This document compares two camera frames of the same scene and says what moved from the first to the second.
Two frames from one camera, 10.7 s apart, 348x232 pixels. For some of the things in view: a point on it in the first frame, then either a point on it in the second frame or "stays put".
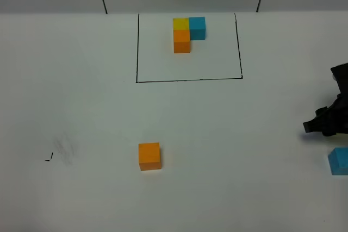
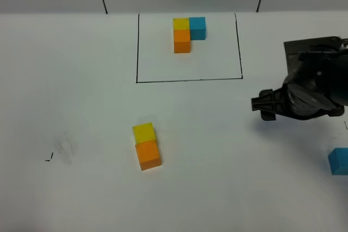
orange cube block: (149, 156) stays put
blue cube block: (338, 161) stays put
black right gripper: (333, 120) → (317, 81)
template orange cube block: (181, 41) stays put
